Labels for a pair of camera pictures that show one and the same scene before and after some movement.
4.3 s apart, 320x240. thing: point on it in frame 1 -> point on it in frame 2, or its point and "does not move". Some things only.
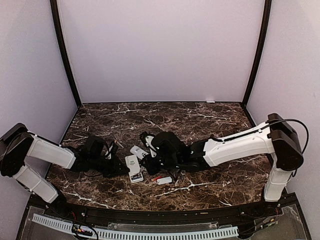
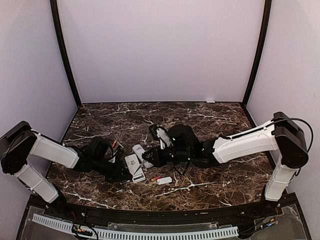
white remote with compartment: [139, 152] does not move
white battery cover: [164, 180] does not move
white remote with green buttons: [135, 172] does not move
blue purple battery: [137, 179] -> [123, 182]
